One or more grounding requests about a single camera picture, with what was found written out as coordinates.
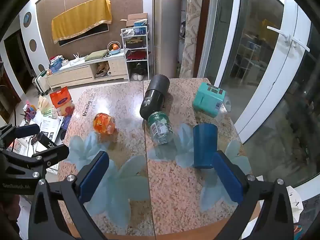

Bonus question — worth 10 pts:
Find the orange glass jar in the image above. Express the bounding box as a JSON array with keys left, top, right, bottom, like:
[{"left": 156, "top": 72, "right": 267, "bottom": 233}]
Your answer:
[{"left": 93, "top": 113, "right": 116, "bottom": 135}]

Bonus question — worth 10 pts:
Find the red bag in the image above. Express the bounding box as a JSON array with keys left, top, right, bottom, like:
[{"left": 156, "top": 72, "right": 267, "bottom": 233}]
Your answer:
[{"left": 49, "top": 86, "right": 75, "bottom": 117}]

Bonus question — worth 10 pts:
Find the pile of papers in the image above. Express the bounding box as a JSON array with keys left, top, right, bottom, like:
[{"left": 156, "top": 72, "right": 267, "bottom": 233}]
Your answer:
[{"left": 10, "top": 114, "right": 68, "bottom": 153}]

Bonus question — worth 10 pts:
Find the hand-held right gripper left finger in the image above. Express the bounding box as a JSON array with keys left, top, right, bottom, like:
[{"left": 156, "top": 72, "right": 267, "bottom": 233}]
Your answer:
[{"left": 27, "top": 151, "right": 110, "bottom": 240}]

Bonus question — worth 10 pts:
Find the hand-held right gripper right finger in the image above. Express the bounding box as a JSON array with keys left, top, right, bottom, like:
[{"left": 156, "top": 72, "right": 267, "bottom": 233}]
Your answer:
[{"left": 211, "top": 150, "right": 295, "bottom": 240}]

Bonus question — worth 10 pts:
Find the patterned curtain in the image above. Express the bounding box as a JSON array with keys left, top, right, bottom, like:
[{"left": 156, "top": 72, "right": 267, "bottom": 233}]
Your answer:
[{"left": 181, "top": 0, "right": 212, "bottom": 78}]

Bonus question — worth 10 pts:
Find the green cushion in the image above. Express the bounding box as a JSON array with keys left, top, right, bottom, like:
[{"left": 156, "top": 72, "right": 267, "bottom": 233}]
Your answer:
[{"left": 83, "top": 50, "right": 109, "bottom": 62}]

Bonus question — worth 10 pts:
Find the light wooden cabinet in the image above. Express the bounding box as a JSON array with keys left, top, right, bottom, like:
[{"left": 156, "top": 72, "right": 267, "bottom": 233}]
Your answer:
[{"left": 46, "top": 51, "right": 130, "bottom": 89}]

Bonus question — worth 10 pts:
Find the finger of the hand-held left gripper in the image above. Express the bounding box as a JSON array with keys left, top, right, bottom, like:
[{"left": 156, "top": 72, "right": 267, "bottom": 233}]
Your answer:
[
  {"left": 0, "top": 123, "right": 41, "bottom": 148},
  {"left": 0, "top": 143, "right": 70, "bottom": 181}
]

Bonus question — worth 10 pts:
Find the white folded paper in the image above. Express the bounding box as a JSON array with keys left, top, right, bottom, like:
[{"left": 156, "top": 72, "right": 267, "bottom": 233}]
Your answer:
[{"left": 286, "top": 186, "right": 304, "bottom": 222}]

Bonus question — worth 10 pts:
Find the white suitcase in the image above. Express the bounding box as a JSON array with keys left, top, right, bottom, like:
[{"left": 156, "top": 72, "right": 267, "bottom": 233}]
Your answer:
[{"left": 32, "top": 69, "right": 52, "bottom": 96}]

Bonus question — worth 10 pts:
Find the clear bottle with green label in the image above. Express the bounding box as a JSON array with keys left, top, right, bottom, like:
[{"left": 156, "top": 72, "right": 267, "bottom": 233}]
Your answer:
[{"left": 147, "top": 111, "right": 176, "bottom": 145}]

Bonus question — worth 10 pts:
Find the fruit basket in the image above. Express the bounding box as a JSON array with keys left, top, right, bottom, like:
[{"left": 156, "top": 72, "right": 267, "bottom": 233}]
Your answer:
[{"left": 107, "top": 41, "right": 122, "bottom": 55}]

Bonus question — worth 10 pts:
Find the blue cup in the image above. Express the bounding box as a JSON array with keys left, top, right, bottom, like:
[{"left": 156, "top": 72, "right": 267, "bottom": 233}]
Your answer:
[{"left": 193, "top": 123, "right": 219, "bottom": 169}]

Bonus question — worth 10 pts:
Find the white router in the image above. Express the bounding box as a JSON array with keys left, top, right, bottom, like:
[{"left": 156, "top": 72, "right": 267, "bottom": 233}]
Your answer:
[{"left": 72, "top": 52, "right": 88, "bottom": 65}]

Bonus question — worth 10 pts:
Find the teal tissue pack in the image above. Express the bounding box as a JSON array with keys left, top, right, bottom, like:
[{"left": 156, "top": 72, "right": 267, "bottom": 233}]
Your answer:
[{"left": 192, "top": 82, "right": 226, "bottom": 118}]

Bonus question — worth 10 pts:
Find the black tumbler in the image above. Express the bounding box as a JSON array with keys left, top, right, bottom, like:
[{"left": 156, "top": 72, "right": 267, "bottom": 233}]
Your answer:
[{"left": 139, "top": 74, "right": 170, "bottom": 120}]

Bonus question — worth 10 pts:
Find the yellow cloth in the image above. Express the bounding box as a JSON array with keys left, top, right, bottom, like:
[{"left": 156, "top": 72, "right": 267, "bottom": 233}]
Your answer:
[{"left": 51, "top": 0, "right": 112, "bottom": 44}]

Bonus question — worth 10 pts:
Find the cardboard box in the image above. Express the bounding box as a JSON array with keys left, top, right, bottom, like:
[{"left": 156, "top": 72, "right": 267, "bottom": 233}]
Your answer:
[{"left": 120, "top": 13, "right": 148, "bottom": 28}]

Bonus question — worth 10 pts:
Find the grey standing air conditioner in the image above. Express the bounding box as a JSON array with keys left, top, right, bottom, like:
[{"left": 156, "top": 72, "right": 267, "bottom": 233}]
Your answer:
[{"left": 153, "top": 0, "right": 183, "bottom": 79}]

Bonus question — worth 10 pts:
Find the white window handle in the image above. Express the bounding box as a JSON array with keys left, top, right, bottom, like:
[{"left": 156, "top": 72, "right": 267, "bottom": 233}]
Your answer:
[{"left": 266, "top": 26, "right": 310, "bottom": 52}]

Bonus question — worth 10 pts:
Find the television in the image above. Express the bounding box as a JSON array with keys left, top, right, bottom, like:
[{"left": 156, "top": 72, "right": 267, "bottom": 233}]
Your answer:
[{"left": 58, "top": 23, "right": 110, "bottom": 47}]

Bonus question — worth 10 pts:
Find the pale yellow bag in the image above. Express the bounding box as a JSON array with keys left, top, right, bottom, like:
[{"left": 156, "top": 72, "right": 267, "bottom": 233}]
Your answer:
[{"left": 38, "top": 95, "right": 57, "bottom": 119}]

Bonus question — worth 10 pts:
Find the white shelf rack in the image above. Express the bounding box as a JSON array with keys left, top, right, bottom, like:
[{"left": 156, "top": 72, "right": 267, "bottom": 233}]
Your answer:
[{"left": 121, "top": 26, "right": 151, "bottom": 82}]

